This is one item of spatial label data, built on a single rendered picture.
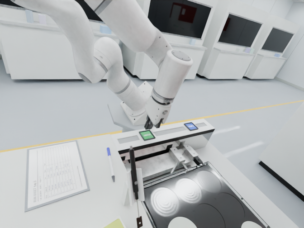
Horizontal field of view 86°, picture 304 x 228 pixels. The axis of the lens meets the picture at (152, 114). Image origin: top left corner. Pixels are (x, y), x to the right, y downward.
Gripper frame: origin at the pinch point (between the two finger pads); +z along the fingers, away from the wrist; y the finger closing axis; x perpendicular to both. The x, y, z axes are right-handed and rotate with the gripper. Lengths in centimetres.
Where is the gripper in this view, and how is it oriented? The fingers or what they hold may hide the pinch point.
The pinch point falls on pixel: (149, 125)
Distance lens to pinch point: 68.7
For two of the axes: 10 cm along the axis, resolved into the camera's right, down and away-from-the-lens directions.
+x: -8.6, 1.0, -5.0
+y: -4.1, -7.2, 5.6
